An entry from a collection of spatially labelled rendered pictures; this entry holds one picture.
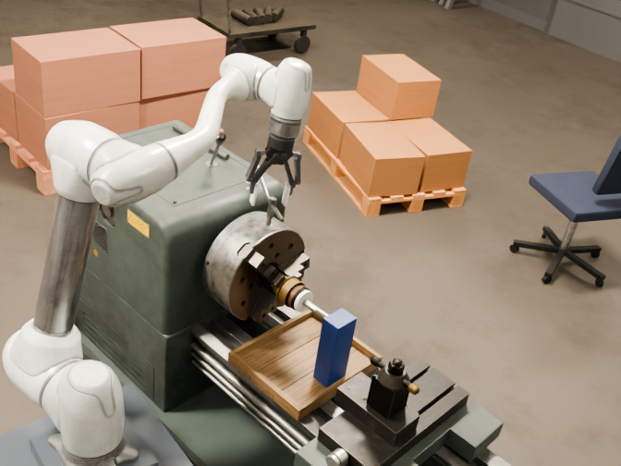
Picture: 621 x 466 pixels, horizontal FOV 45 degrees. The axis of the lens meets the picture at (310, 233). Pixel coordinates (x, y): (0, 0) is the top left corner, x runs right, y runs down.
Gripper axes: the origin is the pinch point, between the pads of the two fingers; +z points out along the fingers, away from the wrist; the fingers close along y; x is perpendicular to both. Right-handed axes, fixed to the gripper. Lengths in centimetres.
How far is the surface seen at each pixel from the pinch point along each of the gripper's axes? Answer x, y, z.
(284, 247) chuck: 5.7, -5.6, 13.6
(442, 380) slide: 49, -44, 31
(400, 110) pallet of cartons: -243, -177, 51
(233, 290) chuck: 13.9, 10.6, 23.7
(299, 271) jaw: 9.9, -10.6, 19.5
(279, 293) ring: 17.5, -2.2, 22.4
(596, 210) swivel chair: -99, -231, 49
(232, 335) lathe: 6.8, 5.5, 45.1
